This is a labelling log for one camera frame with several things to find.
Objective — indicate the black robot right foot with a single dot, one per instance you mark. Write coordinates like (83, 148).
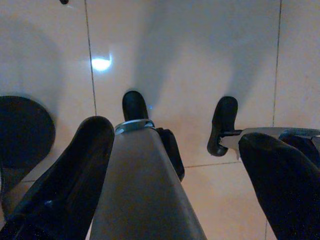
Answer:
(223, 117)

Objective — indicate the black round disc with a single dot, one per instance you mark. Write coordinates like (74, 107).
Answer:
(22, 130)

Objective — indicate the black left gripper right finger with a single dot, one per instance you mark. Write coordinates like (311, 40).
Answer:
(287, 195)

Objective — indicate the small black floor object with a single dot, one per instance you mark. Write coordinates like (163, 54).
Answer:
(64, 1)

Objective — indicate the grey robot left leg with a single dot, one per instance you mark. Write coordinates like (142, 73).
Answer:
(145, 187)

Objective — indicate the black robot foot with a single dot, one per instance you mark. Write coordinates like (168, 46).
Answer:
(135, 105)
(223, 117)

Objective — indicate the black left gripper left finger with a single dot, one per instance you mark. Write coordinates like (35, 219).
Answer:
(62, 187)

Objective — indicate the black robot left foot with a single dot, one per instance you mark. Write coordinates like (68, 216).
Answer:
(135, 105)

